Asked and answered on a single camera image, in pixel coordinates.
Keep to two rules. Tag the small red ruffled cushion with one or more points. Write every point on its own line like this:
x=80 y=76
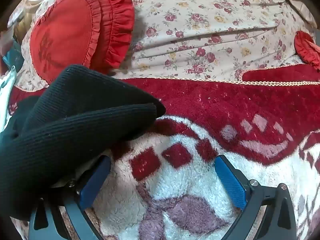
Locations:
x=307 y=50

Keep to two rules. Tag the light blue sweatshirt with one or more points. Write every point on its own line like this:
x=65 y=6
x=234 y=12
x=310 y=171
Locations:
x=5 y=90

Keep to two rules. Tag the floral bedsheet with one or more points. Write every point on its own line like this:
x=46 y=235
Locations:
x=200 y=17

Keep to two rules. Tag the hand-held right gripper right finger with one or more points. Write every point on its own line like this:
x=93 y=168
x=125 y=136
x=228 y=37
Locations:
x=230 y=182

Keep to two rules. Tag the red and white fleece blanket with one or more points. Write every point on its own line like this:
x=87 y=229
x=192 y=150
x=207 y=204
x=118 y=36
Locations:
x=225 y=105

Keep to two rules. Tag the red heart-shaped ruffled cushion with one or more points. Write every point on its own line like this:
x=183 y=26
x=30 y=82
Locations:
x=67 y=30

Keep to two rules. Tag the black pants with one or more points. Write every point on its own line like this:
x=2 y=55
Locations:
x=75 y=120

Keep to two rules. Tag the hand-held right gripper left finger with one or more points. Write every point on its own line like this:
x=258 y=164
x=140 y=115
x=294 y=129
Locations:
x=96 y=180

